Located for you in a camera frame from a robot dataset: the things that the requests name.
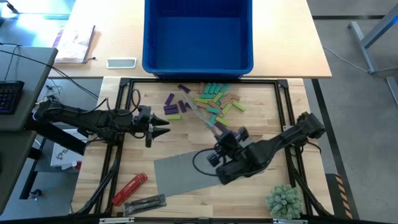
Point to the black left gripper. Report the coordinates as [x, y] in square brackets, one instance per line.
[141, 127]

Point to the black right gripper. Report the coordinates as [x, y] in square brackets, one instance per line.
[233, 143]

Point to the green wooden block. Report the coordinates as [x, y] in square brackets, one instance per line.
[173, 117]
[201, 100]
[238, 106]
[226, 109]
[218, 97]
[222, 121]

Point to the natural wooden block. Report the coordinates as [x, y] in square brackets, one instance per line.
[201, 88]
[214, 104]
[224, 104]
[234, 97]
[202, 105]
[226, 99]

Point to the grey slotted divider panel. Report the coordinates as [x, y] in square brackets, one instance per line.
[180, 174]
[200, 112]

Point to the blue plastic bin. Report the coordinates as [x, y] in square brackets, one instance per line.
[199, 40]

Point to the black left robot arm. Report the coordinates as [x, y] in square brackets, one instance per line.
[93, 119]

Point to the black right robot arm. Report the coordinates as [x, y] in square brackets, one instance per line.
[270, 146]

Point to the white-framed smartphone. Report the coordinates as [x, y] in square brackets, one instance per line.
[121, 63]

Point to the green artificial plant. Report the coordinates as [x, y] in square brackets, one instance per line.
[284, 202]

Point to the red capped can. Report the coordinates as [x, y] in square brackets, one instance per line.
[76, 165]

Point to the black desk beam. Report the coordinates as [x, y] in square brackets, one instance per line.
[53, 135]

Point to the grey side desk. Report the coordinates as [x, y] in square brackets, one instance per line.
[34, 71]

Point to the black caster wheel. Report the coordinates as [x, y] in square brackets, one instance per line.
[35, 194]

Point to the black keyboard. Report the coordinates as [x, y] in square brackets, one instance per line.
[11, 98]

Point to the grey metal stand leg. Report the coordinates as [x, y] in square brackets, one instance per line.
[362, 46]

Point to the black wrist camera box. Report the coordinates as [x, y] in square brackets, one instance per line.
[144, 112]
[215, 159]

